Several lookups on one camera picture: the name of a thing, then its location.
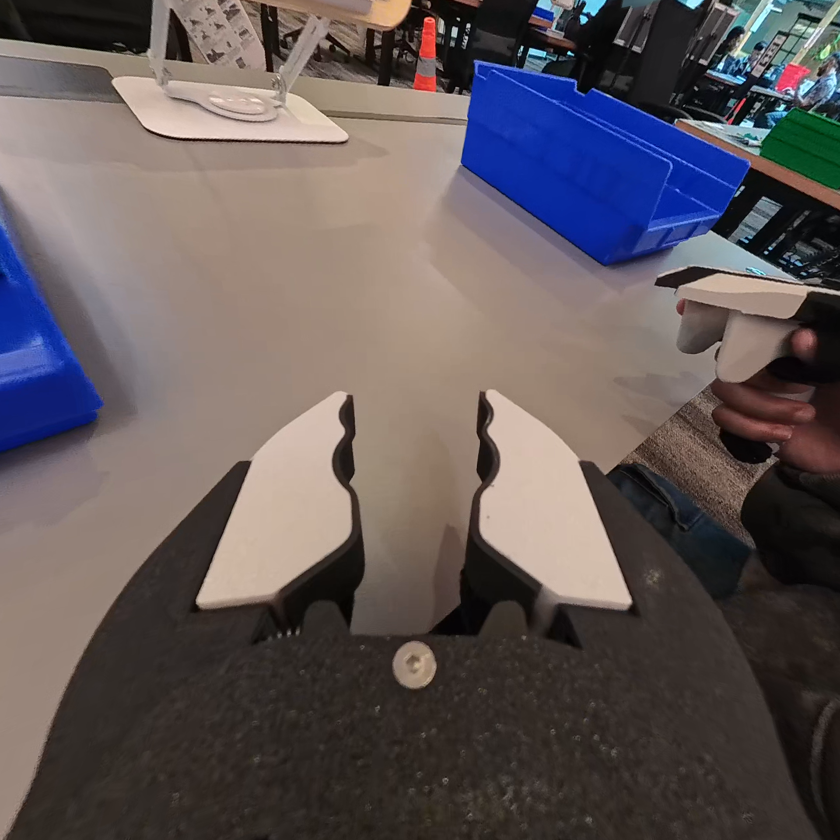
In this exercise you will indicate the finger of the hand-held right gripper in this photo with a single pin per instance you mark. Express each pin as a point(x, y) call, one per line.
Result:
point(695, 328)
point(754, 341)

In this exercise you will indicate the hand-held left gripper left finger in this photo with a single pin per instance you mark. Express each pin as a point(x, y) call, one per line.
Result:
point(282, 525)

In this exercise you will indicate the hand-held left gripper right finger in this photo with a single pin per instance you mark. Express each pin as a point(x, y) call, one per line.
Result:
point(551, 525)

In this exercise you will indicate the blue plastic bin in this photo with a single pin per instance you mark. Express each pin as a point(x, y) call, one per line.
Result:
point(33, 367)
point(577, 177)

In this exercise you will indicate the grey desk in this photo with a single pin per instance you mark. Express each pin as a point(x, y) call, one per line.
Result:
point(262, 275)

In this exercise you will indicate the person's right hand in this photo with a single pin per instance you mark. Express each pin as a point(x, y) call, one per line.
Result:
point(774, 413)

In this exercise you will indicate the green plastic crate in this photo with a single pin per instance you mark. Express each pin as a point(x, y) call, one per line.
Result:
point(804, 148)

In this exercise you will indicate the wooden work table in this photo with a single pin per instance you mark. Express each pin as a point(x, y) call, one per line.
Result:
point(722, 134)

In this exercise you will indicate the orange traffic cone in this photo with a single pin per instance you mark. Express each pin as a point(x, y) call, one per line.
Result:
point(426, 59)

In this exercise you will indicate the wooden board document stand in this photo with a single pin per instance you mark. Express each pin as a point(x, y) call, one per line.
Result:
point(229, 111)

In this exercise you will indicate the newspaper sheet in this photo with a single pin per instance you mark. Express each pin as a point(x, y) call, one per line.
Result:
point(220, 33)

